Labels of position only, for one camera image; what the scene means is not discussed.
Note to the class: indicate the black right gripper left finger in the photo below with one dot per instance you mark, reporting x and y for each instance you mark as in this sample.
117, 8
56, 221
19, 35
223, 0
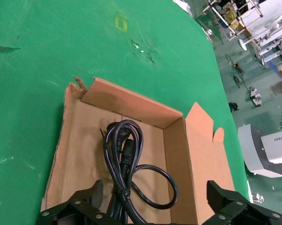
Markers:
84, 199

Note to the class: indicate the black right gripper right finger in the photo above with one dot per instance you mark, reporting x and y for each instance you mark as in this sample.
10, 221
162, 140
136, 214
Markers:
230, 206

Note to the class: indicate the cardboard box with torn corner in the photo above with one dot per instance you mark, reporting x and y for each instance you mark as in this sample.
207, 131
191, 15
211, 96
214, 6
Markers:
80, 140

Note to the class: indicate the small silver metal part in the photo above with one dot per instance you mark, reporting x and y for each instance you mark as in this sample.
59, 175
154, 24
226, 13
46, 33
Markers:
257, 197

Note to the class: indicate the white floor device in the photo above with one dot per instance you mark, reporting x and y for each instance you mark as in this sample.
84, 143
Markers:
255, 98

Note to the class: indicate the green table cloth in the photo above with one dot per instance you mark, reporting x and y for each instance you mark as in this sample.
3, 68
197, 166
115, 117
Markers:
38, 58

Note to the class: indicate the white Tianqing pedestal robot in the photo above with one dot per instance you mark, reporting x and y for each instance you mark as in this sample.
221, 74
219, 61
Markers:
253, 150

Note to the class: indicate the white frame rack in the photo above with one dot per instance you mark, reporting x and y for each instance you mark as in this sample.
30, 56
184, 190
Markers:
248, 16

